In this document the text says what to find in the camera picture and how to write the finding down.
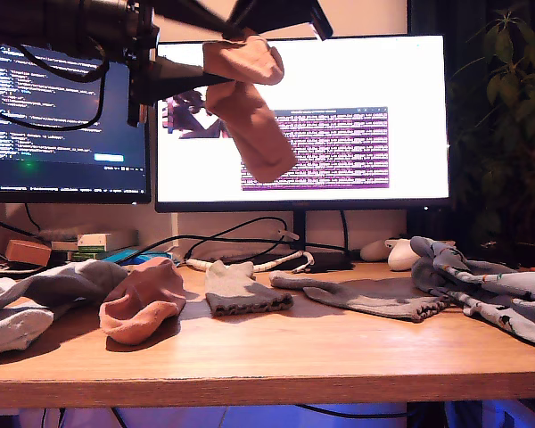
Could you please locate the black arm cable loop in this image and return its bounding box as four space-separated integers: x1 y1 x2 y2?
0 66 109 134
20 43 111 85

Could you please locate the black table leg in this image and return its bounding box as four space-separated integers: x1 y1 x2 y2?
405 402 447 428

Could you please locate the blue plastic packet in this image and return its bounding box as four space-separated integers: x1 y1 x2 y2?
102 249 179 268

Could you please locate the green leafy houseplant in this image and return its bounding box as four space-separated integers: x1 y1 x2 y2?
445 4 535 259

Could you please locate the white computer mouse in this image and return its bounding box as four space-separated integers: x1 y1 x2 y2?
359 239 391 262

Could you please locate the black fabric pouch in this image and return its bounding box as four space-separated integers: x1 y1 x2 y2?
309 251 356 273

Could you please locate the white ribbed sock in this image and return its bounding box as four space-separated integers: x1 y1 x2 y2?
0 305 55 360
0 259 128 322

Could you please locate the white and green box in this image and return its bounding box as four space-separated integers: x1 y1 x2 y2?
77 234 111 253

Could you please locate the white screen monitor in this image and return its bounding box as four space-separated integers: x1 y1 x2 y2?
154 34 451 251

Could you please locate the grey frilled cuff sock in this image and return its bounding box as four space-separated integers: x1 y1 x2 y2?
203 260 294 318
267 270 451 324

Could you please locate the salmon pink ankle sock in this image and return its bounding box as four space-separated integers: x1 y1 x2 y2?
202 34 299 184
98 257 187 347

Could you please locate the dark code screen monitor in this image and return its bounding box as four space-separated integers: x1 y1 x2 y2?
0 35 152 206

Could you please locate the pale blue toucan sock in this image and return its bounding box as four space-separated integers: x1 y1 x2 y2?
445 284 535 351
408 235 535 300

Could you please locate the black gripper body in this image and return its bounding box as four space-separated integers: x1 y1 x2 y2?
85 0 161 127

